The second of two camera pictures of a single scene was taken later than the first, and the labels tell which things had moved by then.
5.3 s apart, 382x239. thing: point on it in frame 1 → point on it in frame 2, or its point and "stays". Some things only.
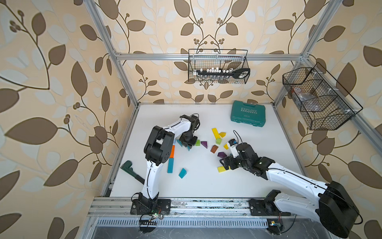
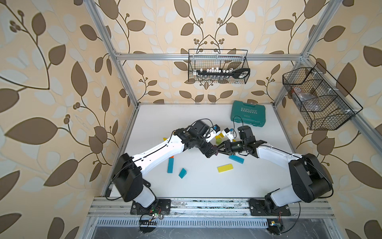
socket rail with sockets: x=217 y=73 stays
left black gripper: x=185 y=141 → x=208 y=153
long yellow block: x=221 y=169 stays
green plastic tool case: x=254 y=115 stays
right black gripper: x=225 y=164 → x=227 y=147
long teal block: x=170 y=165 stays
